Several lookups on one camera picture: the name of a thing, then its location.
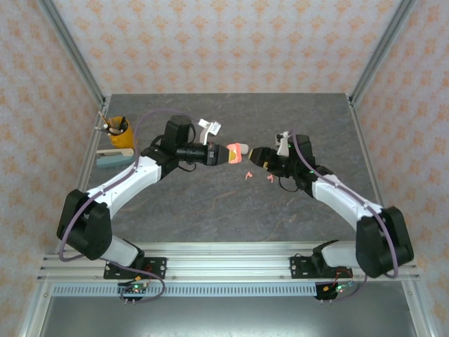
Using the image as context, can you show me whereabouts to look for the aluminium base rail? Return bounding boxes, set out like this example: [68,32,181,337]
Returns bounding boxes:
[38,241,420,282]

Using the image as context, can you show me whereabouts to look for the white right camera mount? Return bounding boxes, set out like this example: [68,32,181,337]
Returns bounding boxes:
[276,131,293,157]

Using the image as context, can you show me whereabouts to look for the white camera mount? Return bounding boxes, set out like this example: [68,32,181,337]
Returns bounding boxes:
[197,118,213,145]
[276,131,293,157]

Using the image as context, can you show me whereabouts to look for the orange pen cup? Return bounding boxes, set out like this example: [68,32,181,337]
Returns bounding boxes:
[107,115,138,150]

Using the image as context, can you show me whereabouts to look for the aluminium table side rail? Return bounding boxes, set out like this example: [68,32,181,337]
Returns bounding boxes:
[72,96,112,197]
[348,96,389,211]

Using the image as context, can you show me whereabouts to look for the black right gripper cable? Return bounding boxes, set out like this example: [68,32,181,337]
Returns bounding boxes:
[276,167,303,193]

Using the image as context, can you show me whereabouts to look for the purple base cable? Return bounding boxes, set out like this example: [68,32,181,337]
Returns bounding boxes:
[119,270,166,303]
[321,273,368,303]

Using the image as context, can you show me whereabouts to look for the small circuit board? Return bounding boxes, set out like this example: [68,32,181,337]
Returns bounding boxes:
[315,279,355,299]
[117,275,150,299]

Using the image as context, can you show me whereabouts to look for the slotted grey cable duct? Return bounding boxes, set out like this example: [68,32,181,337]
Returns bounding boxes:
[52,284,319,298]

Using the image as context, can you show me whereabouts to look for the white teal stapler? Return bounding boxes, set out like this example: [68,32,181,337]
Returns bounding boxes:
[95,147,138,170]

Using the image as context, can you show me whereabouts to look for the aluminium frame post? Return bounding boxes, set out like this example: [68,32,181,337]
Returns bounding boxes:
[349,0,418,106]
[36,0,108,106]

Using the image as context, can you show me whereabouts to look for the pink earbud charging case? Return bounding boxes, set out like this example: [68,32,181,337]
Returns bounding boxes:
[226,141,251,166]

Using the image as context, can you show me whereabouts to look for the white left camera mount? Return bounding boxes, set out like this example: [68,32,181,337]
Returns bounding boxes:
[197,118,213,145]

